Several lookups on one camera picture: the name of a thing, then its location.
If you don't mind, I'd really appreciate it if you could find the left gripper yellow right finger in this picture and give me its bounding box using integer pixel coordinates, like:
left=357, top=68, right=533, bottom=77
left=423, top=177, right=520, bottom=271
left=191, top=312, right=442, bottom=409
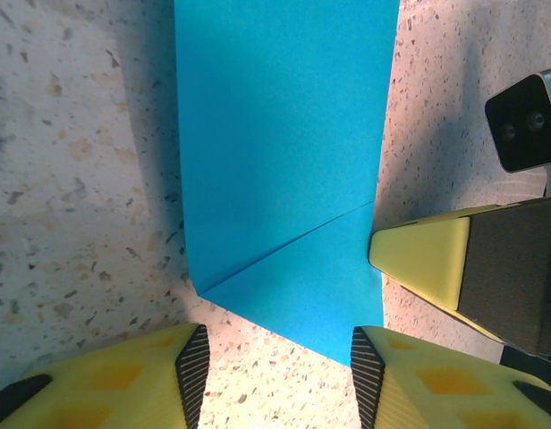
left=350, top=325, right=551, bottom=429

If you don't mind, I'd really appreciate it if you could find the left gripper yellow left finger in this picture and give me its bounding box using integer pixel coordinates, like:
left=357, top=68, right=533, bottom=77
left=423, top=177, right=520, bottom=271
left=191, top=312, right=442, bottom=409
left=0, top=324, right=212, bottom=429

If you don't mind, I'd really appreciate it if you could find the teal blue cloth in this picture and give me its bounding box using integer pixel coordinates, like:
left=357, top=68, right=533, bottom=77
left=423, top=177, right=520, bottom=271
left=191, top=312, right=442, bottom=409
left=173, top=0, right=401, bottom=368

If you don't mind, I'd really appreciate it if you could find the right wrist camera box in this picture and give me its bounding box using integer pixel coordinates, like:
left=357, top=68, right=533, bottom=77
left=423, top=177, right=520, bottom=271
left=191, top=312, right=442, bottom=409
left=484, top=65, right=551, bottom=174

